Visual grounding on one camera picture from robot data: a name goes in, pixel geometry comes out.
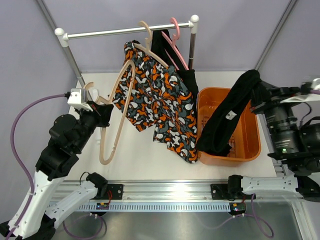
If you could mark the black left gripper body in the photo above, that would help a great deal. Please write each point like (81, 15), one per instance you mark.
(88, 121)

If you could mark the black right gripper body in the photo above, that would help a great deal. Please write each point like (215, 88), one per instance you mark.
(271, 97)

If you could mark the beige wooden hanger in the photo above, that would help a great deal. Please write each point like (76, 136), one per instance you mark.
(106, 154)
(148, 43)

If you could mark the black shorts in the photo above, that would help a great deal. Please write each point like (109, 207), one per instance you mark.
(216, 133)
(161, 48)

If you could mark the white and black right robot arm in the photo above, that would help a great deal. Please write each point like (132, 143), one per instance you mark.
(296, 145)

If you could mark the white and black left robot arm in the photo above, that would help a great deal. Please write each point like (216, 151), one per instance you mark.
(36, 219)

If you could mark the orange camouflage shorts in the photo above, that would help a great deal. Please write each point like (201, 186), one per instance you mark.
(158, 97)

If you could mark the pink plastic hanger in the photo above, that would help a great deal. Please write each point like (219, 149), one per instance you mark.
(172, 42)

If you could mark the orange plastic laundry basket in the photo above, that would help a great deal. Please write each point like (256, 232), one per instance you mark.
(245, 141)

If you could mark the white and steel clothes rack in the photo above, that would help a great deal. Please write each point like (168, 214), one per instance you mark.
(99, 51)

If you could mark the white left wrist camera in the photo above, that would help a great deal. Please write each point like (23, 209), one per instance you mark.
(78, 99)

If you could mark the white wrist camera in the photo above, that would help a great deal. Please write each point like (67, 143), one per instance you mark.
(78, 99)
(309, 92)

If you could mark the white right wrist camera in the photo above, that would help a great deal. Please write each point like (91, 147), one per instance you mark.
(309, 92)

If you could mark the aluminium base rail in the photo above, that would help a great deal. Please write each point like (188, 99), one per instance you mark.
(194, 191)

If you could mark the white slotted cable duct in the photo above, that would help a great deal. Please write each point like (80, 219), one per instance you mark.
(152, 207)

